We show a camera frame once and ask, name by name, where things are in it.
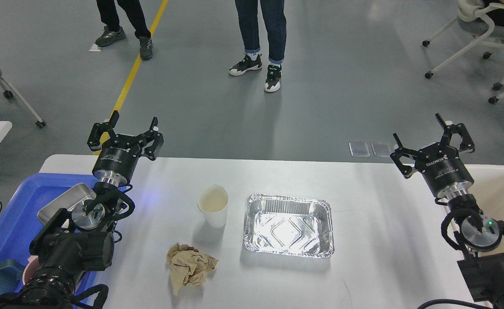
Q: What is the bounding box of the white office chair right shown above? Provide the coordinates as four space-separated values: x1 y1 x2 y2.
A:
422 0 504 79

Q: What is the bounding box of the crumpled brown paper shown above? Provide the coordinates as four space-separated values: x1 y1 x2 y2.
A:
166 243 218 296

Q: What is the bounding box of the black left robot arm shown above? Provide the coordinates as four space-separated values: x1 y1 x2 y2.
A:
0 111 164 309

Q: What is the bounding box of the white paper cup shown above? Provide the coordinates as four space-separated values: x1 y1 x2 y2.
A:
198 184 229 228

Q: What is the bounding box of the person in blue jeans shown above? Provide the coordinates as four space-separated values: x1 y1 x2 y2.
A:
228 0 287 93

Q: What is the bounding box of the floor socket plate left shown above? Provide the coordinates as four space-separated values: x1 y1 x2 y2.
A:
348 142 370 157

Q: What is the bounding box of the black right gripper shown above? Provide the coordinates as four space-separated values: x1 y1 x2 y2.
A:
390 113 476 199

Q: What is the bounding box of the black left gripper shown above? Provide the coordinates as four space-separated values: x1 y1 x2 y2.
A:
87 111 164 183

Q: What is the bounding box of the white plastic bin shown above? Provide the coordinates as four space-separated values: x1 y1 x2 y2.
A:
466 164 504 220

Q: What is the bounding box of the floor socket plate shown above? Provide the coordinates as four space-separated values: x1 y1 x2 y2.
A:
370 142 394 157
348 142 370 157

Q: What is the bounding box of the white paper on floor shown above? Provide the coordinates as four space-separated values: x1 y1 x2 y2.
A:
88 44 102 52

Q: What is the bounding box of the floor socket plate right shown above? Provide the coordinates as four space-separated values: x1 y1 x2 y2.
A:
370 142 394 157

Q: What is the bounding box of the pink mug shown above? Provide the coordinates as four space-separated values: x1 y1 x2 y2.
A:
21 255 40 285

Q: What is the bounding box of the aluminium foil tray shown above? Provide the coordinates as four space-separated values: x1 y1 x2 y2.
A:
243 194 335 258

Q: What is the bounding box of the stainless steel rectangular container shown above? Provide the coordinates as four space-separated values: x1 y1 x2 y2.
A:
37 183 97 225

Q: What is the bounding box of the person in black trousers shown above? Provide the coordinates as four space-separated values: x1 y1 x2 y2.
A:
94 0 154 61

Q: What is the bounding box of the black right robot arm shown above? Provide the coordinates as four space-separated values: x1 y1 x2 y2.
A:
390 114 504 309

